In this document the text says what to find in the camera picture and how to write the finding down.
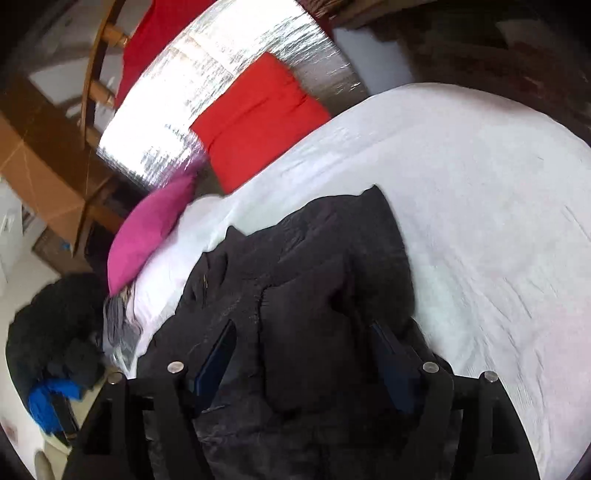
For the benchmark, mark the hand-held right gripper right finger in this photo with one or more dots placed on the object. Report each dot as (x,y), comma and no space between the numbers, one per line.
(392,364)

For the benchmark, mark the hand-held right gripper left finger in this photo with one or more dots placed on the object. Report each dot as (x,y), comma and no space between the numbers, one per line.
(217,360)

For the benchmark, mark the black quilted jacket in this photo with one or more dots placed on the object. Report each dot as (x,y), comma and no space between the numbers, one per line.
(314,277)

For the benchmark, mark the black clothes pile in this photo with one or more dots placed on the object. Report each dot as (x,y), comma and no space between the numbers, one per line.
(46,314)

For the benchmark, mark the grey garment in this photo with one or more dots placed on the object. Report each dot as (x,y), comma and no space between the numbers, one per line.
(117,332)

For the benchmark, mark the pink pillow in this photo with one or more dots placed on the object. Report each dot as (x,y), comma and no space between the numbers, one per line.
(143,235)

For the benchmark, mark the bright blue garment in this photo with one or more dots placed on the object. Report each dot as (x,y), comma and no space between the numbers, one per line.
(51,397)

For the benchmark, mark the white bed sheet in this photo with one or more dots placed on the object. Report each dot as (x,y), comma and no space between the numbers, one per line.
(485,207)

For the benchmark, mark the cream sofa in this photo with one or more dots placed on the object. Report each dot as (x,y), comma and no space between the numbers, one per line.
(27,443)

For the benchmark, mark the red pillow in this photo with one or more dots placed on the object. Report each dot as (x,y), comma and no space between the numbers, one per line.
(258,120)

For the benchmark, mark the brown wooden column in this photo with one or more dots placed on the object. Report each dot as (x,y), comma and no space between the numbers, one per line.
(41,170)

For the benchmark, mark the silver foil insulation panel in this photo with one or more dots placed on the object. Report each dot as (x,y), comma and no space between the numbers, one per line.
(184,83)

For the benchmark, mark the wooden stair railing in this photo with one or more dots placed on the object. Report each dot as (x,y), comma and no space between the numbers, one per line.
(101,92)

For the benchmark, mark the wooden side table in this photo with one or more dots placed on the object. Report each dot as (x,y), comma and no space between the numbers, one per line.
(461,46)

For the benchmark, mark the large red cloth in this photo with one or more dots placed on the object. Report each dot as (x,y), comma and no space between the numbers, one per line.
(152,37)

